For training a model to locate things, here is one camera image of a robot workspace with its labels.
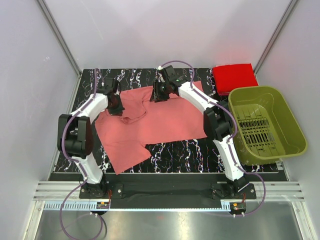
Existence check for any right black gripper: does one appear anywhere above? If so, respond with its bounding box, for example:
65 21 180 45
149 80 170 104

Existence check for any pink t shirt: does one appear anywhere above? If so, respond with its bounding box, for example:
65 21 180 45
95 86 206 175

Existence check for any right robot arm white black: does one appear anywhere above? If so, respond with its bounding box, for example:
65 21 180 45
150 65 249 199

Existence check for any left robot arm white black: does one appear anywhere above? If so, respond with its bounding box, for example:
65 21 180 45
57 78 125 198

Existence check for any folded red t shirt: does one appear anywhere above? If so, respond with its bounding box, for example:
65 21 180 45
212 63 259 96

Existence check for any black marble pattern mat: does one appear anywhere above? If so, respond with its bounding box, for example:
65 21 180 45
53 67 283 174

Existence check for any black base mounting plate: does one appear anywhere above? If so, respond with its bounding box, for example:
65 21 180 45
79 173 257 200

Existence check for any olive green plastic basket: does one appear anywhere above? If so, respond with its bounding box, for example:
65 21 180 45
228 86 308 166

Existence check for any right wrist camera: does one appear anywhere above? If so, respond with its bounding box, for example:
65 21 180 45
159 65 176 82

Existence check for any left aluminium frame post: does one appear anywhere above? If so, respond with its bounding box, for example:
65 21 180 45
35 0 82 77

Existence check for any aluminium frame post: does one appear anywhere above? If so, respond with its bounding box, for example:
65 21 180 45
35 0 82 77
253 0 300 75

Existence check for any aluminium rail profile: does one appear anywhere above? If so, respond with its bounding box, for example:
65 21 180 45
33 181 305 202

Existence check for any white slotted cable duct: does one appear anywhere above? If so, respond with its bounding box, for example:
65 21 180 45
44 200 231 212

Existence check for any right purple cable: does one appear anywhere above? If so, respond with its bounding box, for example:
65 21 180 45
157 59 267 218

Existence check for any right aluminium frame post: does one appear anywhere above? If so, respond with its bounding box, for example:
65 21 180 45
253 0 300 75

